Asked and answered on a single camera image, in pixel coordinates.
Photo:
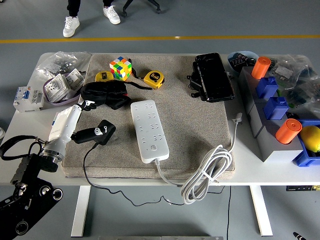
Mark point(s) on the robot right hand black fingers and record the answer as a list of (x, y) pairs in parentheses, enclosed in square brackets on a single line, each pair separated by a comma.
[(298, 236)]

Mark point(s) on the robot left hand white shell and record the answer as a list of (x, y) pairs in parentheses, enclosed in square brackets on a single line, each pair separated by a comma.
[(63, 125)]

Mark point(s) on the black power adapter plug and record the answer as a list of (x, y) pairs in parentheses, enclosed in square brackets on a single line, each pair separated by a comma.
[(108, 130)]

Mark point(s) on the white power strip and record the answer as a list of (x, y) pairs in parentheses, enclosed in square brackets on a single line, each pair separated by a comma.
[(150, 130)]

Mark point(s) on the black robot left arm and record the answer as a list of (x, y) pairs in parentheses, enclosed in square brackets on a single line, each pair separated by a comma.
[(25, 207)]

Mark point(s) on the lavender tray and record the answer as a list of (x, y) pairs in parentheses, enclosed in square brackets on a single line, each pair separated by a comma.
[(67, 101)]

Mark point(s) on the white table leg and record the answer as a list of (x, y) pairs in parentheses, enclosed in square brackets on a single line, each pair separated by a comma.
[(80, 212), (262, 212)]

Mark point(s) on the white circuit breaker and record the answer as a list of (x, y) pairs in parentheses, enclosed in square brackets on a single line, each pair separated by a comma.
[(27, 100)]

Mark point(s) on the black desk control panel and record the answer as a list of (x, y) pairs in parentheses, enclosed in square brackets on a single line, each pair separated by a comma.
[(300, 188)]

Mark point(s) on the black cloth pouch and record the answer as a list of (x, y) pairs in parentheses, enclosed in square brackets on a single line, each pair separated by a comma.
[(105, 93)]

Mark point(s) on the yellow tape measure black face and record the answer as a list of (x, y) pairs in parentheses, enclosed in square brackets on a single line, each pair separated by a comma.
[(103, 76)]

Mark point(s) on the clear plastic parts bag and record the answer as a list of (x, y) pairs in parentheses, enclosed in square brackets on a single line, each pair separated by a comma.
[(57, 60), (308, 92), (290, 67)]

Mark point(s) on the blue plastic bin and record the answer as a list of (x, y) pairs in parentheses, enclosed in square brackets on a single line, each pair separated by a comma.
[(303, 157)]

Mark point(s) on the colourful puzzle cube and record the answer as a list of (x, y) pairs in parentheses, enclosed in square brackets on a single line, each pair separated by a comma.
[(120, 67)]

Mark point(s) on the grey block holder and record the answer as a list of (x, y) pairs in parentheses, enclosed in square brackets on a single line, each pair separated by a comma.
[(270, 147)]

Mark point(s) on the yellow lemon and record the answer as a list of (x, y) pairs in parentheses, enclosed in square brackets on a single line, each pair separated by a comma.
[(311, 138)]

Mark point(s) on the person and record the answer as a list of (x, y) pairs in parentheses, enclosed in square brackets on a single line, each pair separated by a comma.
[(71, 25)]

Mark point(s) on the yellow tape measure 5m label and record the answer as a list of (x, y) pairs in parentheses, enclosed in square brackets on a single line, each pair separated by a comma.
[(153, 78)]

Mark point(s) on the orange cylinder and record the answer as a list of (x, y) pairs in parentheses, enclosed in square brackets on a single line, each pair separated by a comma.
[(260, 68), (287, 132)]

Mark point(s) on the grey-brown mat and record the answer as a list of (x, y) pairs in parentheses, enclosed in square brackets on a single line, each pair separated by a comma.
[(190, 120)]

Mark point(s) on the blue plastic block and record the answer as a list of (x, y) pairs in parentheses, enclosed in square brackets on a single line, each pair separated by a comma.
[(266, 88), (275, 110)]

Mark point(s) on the black office chair base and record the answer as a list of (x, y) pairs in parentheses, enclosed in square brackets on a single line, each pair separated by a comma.
[(158, 10)]

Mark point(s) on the black rectangular device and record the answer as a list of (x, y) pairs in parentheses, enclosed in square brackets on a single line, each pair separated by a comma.
[(215, 77)]

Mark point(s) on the light blue bowl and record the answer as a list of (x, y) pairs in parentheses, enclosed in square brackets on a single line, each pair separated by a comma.
[(233, 68)]

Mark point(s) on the black metal bracket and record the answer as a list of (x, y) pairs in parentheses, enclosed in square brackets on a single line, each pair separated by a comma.
[(195, 86)]

